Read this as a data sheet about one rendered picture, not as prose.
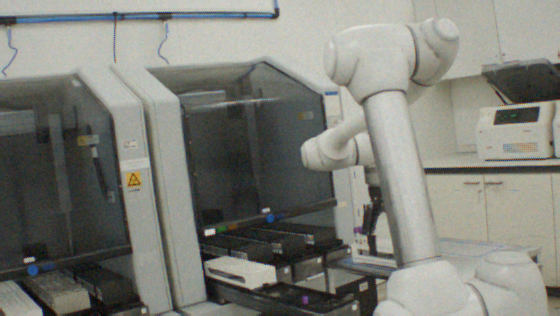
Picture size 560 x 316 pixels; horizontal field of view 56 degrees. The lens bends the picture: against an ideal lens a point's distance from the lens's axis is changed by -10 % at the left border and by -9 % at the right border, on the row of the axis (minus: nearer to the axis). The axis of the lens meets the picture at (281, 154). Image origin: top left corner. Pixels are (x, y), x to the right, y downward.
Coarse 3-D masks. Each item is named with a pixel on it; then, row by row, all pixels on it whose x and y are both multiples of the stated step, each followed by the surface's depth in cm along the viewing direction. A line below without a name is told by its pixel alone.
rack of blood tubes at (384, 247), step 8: (376, 240) 190; (384, 240) 188; (352, 248) 189; (360, 248) 186; (368, 248) 183; (384, 248) 177; (352, 256) 190; (360, 256) 187; (368, 256) 185; (376, 256) 183; (384, 256) 187; (392, 256) 185; (384, 264) 177; (392, 264) 174
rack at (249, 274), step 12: (204, 264) 196; (216, 264) 191; (228, 264) 189; (240, 264) 187; (252, 264) 185; (216, 276) 190; (228, 276) 188; (240, 276) 191; (252, 276) 173; (264, 276) 176; (252, 288) 173
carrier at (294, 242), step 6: (282, 240) 211; (288, 240) 211; (294, 240) 212; (300, 240) 214; (282, 246) 209; (288, 246) 211; (294, 246) 212; (300, 246) 214; (306, 246) 216; (282, 252) 209; (288, 252) 211; (294, 252) 212
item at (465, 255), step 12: (444, 240) 200; (456, 240) 197; (468, 240) 195; (444, 252) 184; (456, 252) 181; (468, 252) 179; (480, 252) 176; (492, 252) 174; (528, 252) 166; (540, 252) 170; (324, 264) 193; (336, 264) 189; (348, 264) 187; (360, 264) 185; (456, 264) 167; (468, 264) 165; (540, 264) 164; (324, 276) 195; (372, 276) 174; (384, 276) 169; (468, 276) 153
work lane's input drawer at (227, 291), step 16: (208, 288) 192; (224, 288) 183; (240, 288) 177; (256, 288) 173; (272, 288) 175; (288, 288) 174; (304, 288) 168; (240, 304) 176; (256, 304) 168; (272, 304) 161; (288, 304) 157; (304, 304) 156; (320, 304) 154; (336, 304) 148; (352, 304) 150
